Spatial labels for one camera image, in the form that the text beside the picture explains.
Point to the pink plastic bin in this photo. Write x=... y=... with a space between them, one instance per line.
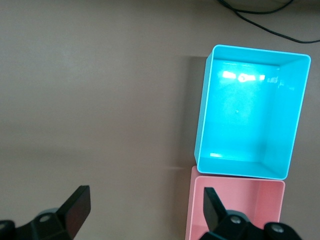
x=265 y=200

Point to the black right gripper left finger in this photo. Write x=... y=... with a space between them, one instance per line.
x=72 y=212

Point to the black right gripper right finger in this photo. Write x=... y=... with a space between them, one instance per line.
x=212 y=210

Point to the blue plastic bin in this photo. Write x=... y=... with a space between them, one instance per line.
x=250 y=112

